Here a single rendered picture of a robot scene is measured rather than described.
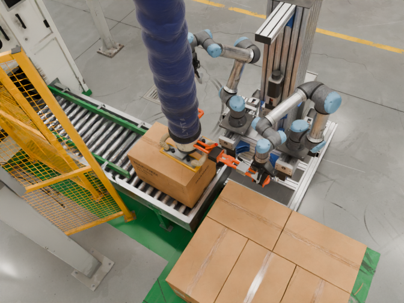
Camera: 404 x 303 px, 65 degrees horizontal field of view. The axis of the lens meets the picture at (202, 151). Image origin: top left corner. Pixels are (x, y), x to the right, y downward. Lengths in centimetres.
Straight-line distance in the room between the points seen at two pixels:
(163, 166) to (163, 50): 117
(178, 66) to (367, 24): 434
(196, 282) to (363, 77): 341
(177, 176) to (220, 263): 74
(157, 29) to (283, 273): 190
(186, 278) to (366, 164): 230
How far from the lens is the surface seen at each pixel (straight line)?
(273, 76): 222
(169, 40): 158
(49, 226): 253
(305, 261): 265
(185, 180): 244
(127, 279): 328
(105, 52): 536
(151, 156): 262
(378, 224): 356
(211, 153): 216
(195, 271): 260
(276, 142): 185
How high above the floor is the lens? 304
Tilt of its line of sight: 55 degrees down
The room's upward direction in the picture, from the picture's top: 9 degrees counter-clockwise
